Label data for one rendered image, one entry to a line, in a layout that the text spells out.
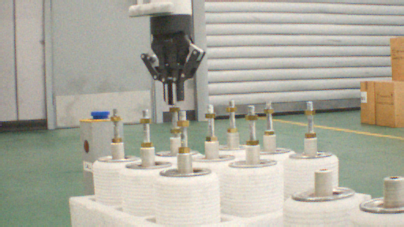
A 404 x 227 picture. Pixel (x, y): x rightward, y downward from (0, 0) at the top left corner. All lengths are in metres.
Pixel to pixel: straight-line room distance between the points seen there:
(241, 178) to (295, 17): 5.44
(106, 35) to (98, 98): 0.53
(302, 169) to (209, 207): 0.19
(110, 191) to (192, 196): 0.25
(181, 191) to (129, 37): 5.14
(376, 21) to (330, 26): 0.52
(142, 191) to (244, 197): 0.16
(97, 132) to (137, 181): 0.30
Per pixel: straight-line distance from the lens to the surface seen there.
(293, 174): 1.18
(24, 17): 6.10
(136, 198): 1.15
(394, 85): 4.66
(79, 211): 1.29
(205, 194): 1.04
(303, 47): 6.51
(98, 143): 1.42
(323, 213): 0.78
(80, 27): 6.10
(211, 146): 1.23
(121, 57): 6.13
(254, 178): 1.10
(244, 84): 6.31
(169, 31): 1.30
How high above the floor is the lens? 0.39
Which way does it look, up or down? 3 degrees down
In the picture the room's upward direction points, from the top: 3 degrees counter-clockwise
